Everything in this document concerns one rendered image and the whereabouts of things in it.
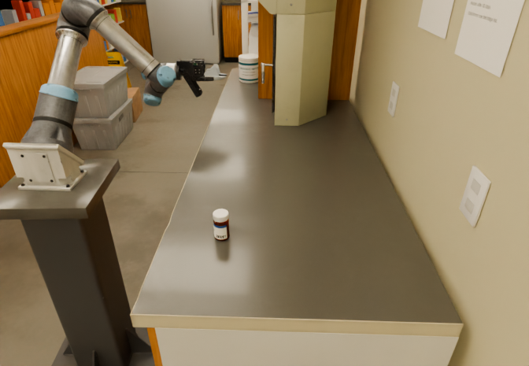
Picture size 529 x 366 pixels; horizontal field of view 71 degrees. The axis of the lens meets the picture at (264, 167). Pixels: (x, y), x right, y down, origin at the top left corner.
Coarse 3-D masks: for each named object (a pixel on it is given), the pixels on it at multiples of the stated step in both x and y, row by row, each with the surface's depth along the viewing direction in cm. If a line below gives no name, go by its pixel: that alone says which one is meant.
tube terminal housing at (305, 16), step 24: (288, 0) 143; (312, 0) 145; (336, 0) 155; (288, 24) 147; (312, 24) 150; (288, 48) 152; (312, 48) 155; (288, 72) 157; (312, 72) 161; (288, 96) 162; (312, 96) 167; (288, 120) 167
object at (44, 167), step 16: (16, 144) 113; (32, 144) 113; (48, 144) 112; (16, 160) 116; (32, 160) 115; (48, 160) 115; (64, 160) 117; (80, 160) 126; (32, 176) 118; (48, 176) 118; (64, 176) 118; (80, 176) 126
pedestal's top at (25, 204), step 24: (96, 168) 133; (0, 192) 119; (24, 192) 119; (48, 192) 119; (72, 192) 119; (96, 192) 120; (0, 216) 113; (24, 216) 113; (48, 216) 113; (72, 216) 113
